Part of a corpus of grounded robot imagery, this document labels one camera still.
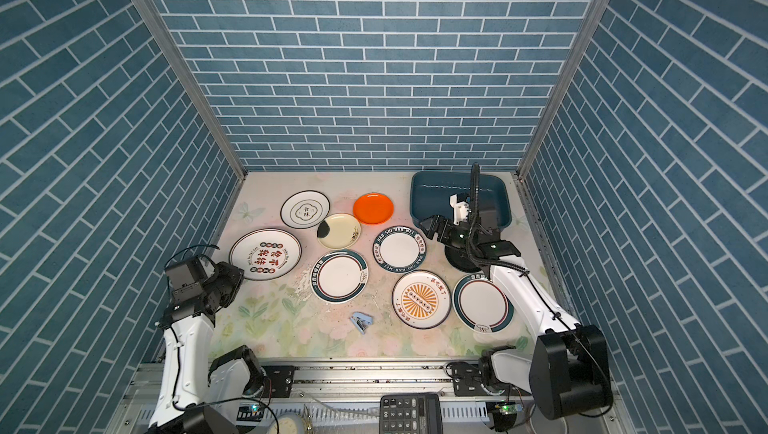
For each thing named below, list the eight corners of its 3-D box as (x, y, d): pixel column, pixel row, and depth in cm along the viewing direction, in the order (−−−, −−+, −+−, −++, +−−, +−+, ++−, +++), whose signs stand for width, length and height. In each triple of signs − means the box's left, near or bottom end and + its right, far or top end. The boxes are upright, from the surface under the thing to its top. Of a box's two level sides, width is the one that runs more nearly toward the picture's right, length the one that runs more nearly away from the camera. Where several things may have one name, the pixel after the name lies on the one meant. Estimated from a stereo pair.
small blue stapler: (349, 320, 86) (348, 317, 84) (361, 308, 88) (361, 305, 86) (362, 334, 83) (361, 332, 81) (375, 322, 85) (374, 319, 84)
